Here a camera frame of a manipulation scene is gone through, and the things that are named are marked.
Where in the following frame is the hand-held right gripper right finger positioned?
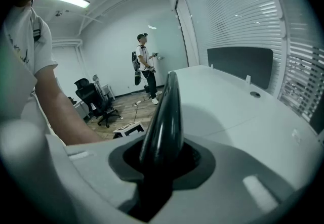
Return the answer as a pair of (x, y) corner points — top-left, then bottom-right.
(151, 136), (303, 224)

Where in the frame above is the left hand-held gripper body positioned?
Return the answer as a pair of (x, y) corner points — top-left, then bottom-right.
(112, 121), (145, 139)

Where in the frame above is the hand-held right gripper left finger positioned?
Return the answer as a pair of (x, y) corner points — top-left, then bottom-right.
(47, 135), (146, 224)

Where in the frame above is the black folding chair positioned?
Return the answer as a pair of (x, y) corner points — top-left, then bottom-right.
(138, 71), (187, 193)

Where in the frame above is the person's left forearm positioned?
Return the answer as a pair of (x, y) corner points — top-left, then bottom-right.
(34, 65), (103, 147)

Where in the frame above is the black mesh office chair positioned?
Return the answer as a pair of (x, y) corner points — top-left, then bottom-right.
(74, 78), (122, 128)

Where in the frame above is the grey office chair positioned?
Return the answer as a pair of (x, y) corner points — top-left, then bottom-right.
(92, 74), (112, 102)

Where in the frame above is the small white side table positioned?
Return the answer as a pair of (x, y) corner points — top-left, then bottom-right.
(101, 83), (116, 101)

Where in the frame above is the grey drawer cabinet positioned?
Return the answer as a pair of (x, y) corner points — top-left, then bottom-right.
(73, 99), (92, 120)

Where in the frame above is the long white desk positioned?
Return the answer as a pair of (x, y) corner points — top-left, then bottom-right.
(168, 65), (324, 191)

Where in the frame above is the black desk divider panel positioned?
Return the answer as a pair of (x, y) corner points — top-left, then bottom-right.
(207, 46), (274, 90)
(310, 96), (324, 135)

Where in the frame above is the person's white printed t-shirt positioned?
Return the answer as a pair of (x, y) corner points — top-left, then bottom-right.
(0, 5), (59, 132)

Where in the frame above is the thin black floor cable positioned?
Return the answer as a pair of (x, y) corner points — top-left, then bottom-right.
(133, 91), (153, 127)

